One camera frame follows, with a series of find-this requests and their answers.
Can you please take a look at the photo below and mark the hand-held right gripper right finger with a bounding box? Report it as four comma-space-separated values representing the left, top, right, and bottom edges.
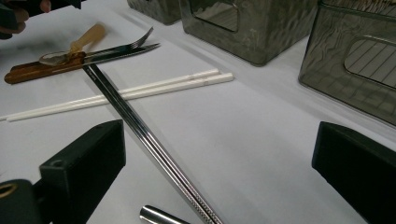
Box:
311, 120, 396, 224

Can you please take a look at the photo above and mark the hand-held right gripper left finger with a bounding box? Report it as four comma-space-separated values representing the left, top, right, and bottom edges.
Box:
38, 119, 127, 224

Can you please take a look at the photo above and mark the wooden spoon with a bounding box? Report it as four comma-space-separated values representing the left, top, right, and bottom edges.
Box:
38, 23, 106, 67

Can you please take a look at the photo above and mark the steel chopstick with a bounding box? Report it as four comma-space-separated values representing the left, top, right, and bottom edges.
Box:
82, 65, 216, 224
88, 63, 224, 224

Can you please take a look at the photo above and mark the metal spoon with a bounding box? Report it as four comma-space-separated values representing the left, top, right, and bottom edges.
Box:
139, 204, 191, 224

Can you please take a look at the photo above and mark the smoky transparent plastic bin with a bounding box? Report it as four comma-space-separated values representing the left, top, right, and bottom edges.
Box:
126, 0, 182, 26
298, 0, 396, 127
178, 0, 319, 67

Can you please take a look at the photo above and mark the white chopstick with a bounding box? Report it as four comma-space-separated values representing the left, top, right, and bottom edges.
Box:
6, 72, 234, 123
0, 68, 221, 122

